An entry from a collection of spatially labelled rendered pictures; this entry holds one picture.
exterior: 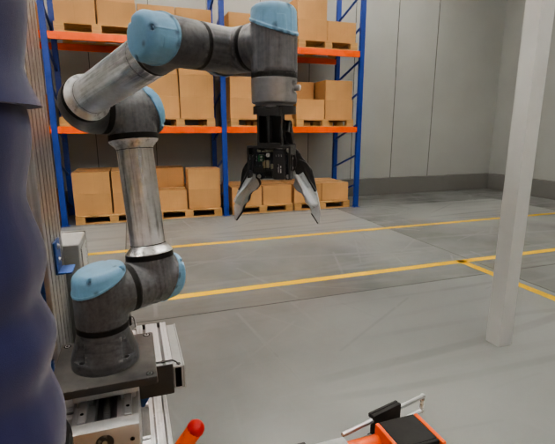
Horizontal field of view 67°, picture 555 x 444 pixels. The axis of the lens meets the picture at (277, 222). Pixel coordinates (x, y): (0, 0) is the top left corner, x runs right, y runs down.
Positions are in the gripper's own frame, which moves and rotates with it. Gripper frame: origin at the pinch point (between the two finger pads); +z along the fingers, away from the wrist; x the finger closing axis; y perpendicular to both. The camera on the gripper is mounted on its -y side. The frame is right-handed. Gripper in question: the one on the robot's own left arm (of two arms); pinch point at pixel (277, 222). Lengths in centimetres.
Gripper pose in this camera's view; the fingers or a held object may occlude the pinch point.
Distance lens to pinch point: 75.8
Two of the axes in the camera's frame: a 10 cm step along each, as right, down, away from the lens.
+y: -1.9, 2.1, -9.6
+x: 9.8, 0.4, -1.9
